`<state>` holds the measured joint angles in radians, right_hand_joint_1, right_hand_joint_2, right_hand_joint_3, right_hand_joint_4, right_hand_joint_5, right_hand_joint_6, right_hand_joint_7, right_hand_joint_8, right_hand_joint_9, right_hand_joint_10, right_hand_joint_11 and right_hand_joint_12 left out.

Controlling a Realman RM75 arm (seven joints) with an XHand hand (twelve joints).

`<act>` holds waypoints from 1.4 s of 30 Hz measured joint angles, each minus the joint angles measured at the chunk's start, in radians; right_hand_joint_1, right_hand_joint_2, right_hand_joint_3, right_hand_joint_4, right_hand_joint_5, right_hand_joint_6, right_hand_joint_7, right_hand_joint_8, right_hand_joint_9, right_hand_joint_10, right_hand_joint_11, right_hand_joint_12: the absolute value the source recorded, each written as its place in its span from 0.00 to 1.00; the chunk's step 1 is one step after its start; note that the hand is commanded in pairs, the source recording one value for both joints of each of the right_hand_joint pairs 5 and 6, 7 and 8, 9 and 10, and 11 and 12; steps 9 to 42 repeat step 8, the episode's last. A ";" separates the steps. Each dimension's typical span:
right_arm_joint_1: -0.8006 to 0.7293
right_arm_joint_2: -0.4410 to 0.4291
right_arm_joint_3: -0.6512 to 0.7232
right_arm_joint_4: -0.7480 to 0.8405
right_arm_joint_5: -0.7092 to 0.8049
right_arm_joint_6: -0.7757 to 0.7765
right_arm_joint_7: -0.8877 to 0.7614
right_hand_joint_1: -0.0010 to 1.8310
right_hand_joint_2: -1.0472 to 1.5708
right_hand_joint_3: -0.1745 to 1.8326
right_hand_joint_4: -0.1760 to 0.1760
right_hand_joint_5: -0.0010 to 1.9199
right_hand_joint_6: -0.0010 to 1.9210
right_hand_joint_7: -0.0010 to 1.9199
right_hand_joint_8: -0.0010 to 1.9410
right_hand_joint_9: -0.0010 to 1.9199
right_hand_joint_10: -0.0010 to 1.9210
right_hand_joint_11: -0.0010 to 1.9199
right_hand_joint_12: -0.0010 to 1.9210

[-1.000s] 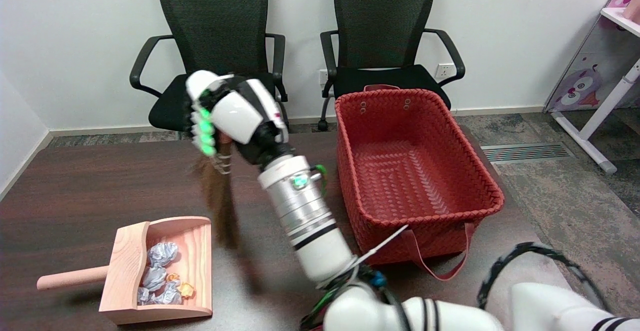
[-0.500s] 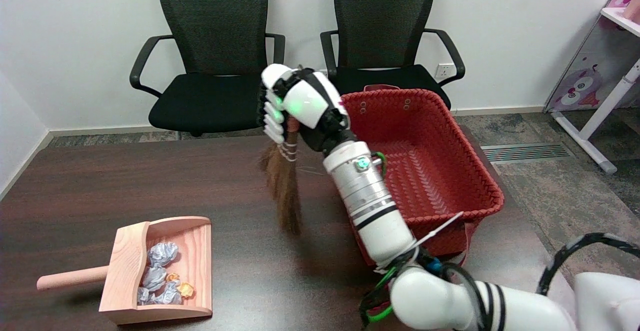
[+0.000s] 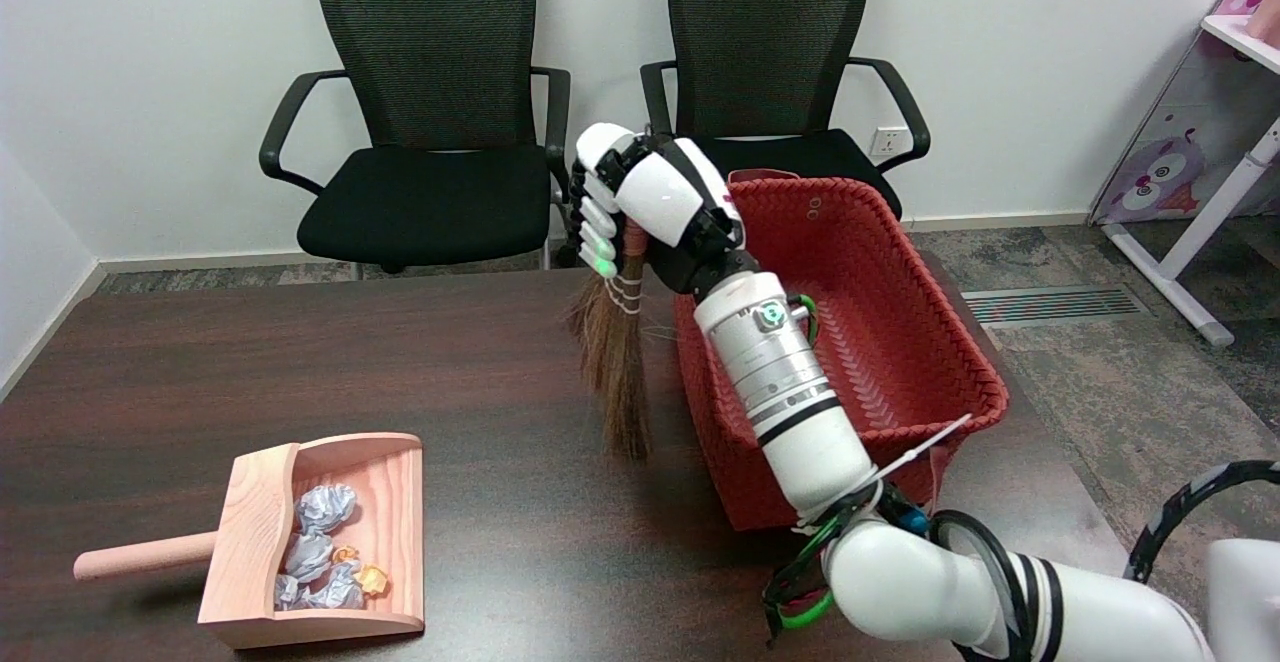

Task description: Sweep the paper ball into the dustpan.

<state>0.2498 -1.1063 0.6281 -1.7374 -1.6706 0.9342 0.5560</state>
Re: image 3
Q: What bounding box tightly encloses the green cable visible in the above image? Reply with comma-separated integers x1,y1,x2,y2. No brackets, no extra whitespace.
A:
772,294,841,631

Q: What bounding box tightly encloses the metal floor vent grille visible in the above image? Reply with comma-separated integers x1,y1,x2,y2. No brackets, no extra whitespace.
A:
962,285,1151,325

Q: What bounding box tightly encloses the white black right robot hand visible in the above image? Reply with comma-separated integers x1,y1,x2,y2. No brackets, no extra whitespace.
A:
570,122,761,295

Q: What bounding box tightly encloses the wooden dustpan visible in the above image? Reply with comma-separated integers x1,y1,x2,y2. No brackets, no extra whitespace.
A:
73,432,426,651

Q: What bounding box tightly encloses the black mesh office chair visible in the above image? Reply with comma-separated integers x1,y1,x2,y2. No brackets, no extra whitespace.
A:
640,0,931,233
259,0,581,278

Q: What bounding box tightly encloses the white zip tie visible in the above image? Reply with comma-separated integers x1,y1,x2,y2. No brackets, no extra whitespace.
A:
870,414,973,483

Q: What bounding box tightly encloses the pink cartoon print panel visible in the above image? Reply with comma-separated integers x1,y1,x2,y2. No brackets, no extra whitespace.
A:
1090,0,1280,226

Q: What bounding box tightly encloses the red woven basket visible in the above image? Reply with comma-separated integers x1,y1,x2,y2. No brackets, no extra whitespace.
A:
672,170,1011,533

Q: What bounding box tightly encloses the brown straw hand broom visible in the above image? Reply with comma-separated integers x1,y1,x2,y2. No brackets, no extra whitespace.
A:
565,222,656,463

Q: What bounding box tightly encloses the large white paper ball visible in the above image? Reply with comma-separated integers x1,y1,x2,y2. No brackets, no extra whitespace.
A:
284,532,335,583
296,484,358,535
308,564,365,610

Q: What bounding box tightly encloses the thin black cable loop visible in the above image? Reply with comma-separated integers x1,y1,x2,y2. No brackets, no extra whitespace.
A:
930,510,1036,662

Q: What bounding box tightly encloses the black corrugated cable loop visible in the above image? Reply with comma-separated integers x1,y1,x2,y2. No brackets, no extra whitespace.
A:
1125,460,1280,583

